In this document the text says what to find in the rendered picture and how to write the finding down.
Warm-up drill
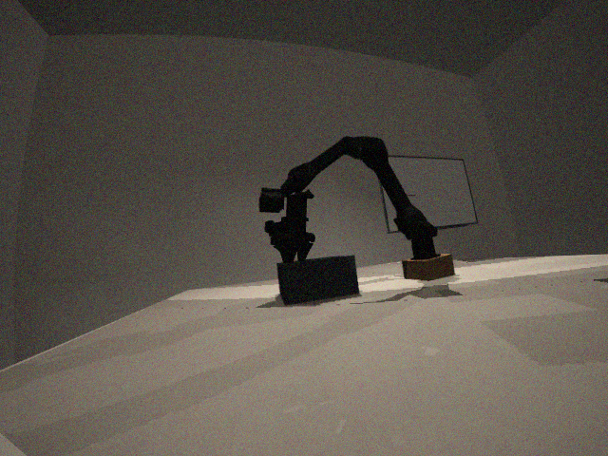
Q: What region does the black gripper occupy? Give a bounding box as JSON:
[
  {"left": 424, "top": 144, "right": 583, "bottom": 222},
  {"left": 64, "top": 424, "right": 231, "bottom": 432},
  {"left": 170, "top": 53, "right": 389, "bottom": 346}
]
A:
[{"left": 271, "top": 213, "right": 315, "bottom": 263}]

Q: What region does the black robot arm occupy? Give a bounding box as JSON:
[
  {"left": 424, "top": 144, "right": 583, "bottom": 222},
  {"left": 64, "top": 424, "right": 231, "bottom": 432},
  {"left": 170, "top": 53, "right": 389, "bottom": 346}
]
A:
[{"left": 258, "top": 136, "right": 441, "bottom": 260}]

